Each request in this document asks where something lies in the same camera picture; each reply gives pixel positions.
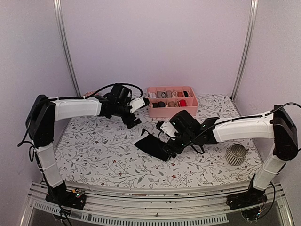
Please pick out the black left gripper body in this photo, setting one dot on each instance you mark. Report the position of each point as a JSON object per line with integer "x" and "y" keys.
{"x": 120, "y": 111}

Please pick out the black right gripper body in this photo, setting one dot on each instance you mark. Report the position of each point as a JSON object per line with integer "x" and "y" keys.
{"x": 186, "y": 139}

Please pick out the black underwear beige waistband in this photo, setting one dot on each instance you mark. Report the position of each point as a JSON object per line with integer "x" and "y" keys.
{"x": 186, "y": 94}

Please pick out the black underwear white lettering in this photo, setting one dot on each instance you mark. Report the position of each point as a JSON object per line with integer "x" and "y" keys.
{"x": 151, "y": 145}

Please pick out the pink divided storage box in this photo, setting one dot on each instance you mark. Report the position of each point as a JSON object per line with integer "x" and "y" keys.
{"x": 169, "y": 100}

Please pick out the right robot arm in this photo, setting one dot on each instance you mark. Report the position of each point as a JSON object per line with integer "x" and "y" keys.
{"x": 276, "y": 125}

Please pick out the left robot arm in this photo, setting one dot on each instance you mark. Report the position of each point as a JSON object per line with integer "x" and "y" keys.
{"x": 46, "y": 112}

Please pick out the red patterned pincushion on saucer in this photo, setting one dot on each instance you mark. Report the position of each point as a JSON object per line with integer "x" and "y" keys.
{"x": 91, "y": 93}

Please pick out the striped round cup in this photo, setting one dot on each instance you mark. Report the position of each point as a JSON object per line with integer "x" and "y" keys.
{"x": 235, "y": 155}

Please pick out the floral patterned table mat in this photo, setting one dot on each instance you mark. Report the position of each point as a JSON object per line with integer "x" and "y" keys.
{"x": 100, "y": 151}

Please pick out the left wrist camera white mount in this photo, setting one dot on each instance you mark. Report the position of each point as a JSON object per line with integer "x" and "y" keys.
{"x": 138, "y": 103}

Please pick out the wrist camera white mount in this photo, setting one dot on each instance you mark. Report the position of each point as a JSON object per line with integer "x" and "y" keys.
{"x": 138, "y": 103}
{"x": 167, "y": 128}

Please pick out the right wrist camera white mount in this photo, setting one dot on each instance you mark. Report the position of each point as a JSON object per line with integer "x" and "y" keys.
{"x": 167, "y": 128}

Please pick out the aluminium front rail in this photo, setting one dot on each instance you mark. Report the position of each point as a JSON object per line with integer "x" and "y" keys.
{"x": 203, "y": 206}

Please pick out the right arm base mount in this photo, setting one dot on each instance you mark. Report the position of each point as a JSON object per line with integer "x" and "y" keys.
{"x": 245, "y": 199}

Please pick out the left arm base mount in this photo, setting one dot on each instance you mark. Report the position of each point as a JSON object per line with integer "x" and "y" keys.
{"x": 59, "y": 195}

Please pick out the left aluminium frame post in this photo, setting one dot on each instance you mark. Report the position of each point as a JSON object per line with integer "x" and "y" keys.
{"x": 65, "y": 46}

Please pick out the aluminium frame post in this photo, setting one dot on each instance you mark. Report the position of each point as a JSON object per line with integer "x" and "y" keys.
{"x": 246, "y": 46}
{"x": 65, "y": 46}

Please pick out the right aluminium frame post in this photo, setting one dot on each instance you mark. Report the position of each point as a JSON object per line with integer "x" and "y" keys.
{"x": 246, "y": 46}

